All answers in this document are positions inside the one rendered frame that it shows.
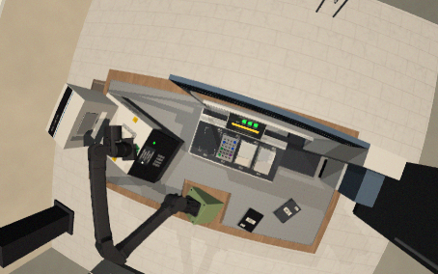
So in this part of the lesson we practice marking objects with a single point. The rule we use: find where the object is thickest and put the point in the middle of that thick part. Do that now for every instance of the white tube rack with round holes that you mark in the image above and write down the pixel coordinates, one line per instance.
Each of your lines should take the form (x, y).
(227, 148)

